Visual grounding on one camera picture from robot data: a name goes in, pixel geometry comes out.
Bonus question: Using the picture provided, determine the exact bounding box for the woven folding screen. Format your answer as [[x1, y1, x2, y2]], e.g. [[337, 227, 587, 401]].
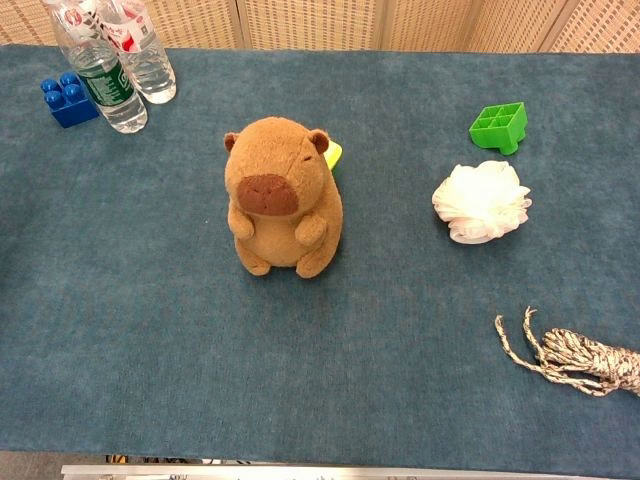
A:
[[0, 0, 640, 55]]

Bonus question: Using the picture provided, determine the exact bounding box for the beige braided rope bundle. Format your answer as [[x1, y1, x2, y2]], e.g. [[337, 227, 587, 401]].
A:
[[494, 306, 640, 398]]

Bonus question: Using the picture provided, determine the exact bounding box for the yellow plastic block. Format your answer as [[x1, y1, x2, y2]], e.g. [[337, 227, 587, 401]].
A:
[[322, 140, 345, 175]]

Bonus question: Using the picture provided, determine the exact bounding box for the brown capybara plush toy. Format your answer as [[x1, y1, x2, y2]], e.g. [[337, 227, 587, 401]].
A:
[[223, 116, 345, 280]]

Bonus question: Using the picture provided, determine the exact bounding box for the red label water bottle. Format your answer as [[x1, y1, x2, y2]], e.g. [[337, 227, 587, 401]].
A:
[[95, 0, 178, 106]]

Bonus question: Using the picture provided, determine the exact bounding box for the white mesh bath sponge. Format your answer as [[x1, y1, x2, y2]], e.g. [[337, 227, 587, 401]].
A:
[[431, 160, 533, 246]]

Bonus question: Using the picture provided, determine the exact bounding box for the aluminium frame rail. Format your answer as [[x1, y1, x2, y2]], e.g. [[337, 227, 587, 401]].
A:
[[60, 462, 640, 480]]

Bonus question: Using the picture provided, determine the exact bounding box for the blue building block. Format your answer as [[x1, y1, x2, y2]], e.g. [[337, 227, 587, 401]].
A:
[[40, 71, 101, 130]]

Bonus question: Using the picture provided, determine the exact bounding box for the green grid plastic block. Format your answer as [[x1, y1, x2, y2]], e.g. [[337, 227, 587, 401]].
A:
[[468, 101, 529, 156]]

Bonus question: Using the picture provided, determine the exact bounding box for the green label water bottle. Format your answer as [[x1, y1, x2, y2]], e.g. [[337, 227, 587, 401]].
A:
[[41, 0, 149, 135]]

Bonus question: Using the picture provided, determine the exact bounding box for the blue table cloth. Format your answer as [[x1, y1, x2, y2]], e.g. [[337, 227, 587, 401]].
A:
[[0, 43, 640, 474]]

